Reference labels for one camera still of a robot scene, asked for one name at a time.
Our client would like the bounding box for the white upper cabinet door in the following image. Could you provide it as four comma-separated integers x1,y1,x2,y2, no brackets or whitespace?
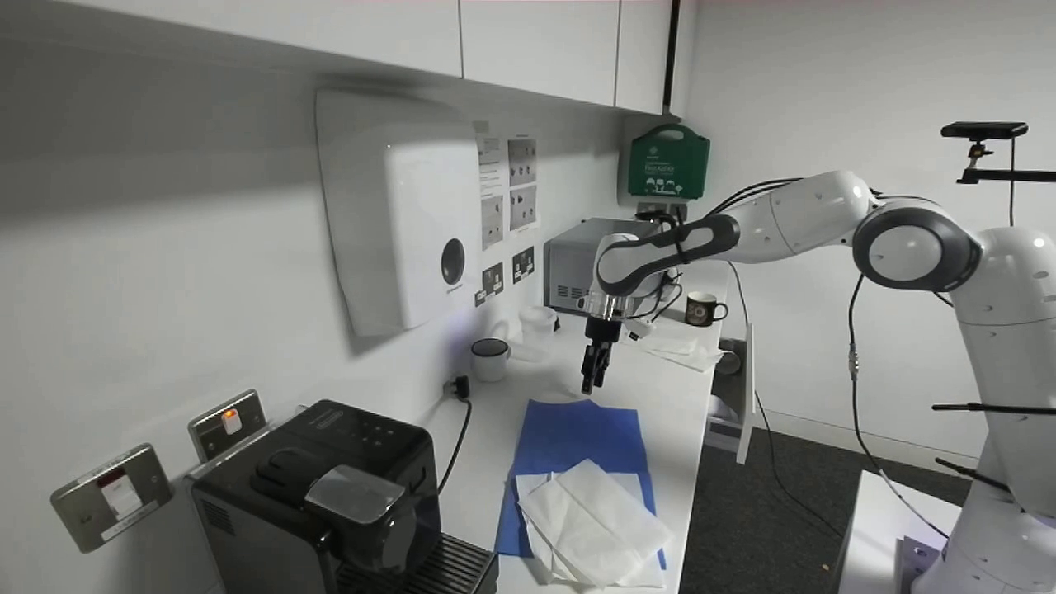
614,0,672,117
459,0,623,109
64,0,467,78

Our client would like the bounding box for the wall instruction poster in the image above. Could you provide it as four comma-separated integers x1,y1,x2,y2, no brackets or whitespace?
480,191,510,252
506,134,543,189
510,180,543,233

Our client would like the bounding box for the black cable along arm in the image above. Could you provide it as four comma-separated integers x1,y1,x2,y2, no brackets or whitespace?
842,271,952,543

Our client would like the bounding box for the black coffee machine plug cable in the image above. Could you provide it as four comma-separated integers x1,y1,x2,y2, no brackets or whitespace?
437,372,476,497

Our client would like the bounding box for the clear plastic jug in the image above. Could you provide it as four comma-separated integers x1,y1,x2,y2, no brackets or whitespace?
514,306,564,344

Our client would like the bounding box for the silver microwave oven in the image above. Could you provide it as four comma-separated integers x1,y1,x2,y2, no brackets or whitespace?
543,216,663,318

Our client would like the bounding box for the black camera on stand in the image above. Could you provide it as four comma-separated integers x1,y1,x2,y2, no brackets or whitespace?
941,119,1056,189

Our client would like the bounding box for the white paper cloth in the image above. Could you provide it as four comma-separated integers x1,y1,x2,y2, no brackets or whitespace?
513,455,678,591
649,325,727,372

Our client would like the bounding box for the black mug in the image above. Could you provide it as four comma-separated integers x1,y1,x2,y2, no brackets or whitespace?
682,290,733,329

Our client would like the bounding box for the white robot base table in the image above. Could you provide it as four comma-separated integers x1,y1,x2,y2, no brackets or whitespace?
839,468,962,594

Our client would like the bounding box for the small white wall notice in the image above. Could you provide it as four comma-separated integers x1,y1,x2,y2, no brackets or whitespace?
476,134,510,191

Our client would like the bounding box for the green first aid box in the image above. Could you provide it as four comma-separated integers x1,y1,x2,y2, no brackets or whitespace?
623,123,714,204

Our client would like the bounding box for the small white jar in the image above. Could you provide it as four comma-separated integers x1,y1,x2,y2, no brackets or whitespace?
469,337,514,386

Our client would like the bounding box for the white paper towel dispenser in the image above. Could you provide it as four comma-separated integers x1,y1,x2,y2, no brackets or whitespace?
313,88,489,355

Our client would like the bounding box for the black coffee machine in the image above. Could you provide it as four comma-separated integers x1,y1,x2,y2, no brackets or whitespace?
187,396,502,594

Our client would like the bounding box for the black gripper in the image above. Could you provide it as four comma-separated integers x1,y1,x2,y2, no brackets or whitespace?
579,312,634,396

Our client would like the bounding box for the blue cloth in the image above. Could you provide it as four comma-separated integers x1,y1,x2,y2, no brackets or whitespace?
491,396,660,573

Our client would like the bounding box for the black vertical conduit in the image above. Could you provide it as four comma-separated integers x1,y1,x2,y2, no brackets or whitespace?
656,0,682,119

